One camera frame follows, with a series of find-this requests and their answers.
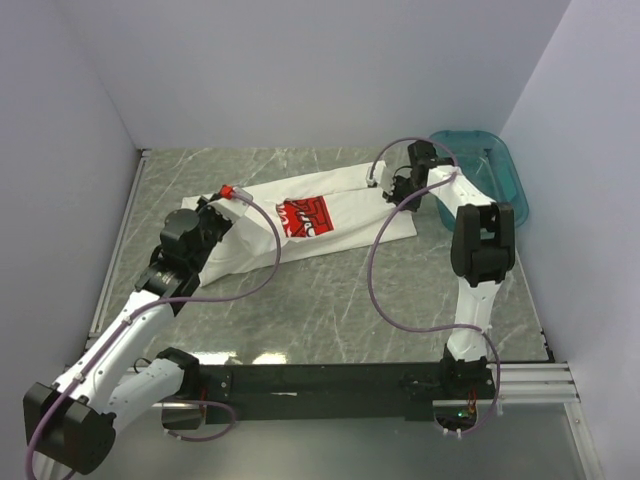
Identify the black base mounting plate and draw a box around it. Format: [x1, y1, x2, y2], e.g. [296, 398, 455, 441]
[162, 360, 499, 426]

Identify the teal plastic bin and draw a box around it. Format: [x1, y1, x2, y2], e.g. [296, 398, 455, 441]
[430, 130, 529, 228]

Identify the aluminium frame rail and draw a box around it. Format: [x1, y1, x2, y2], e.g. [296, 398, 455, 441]
[499, 363, 580, 404]

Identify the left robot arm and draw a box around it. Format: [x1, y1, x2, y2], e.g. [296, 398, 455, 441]
[23, 193, 248, 479]

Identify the white t-shirt red print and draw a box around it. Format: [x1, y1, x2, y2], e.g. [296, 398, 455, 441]
[200, 163, 394, 285]

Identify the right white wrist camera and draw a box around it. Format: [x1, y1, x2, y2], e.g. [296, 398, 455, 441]
[365, 160, 386, 188]

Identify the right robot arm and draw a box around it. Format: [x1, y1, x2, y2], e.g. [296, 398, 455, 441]
[383, 138, 515, 399]

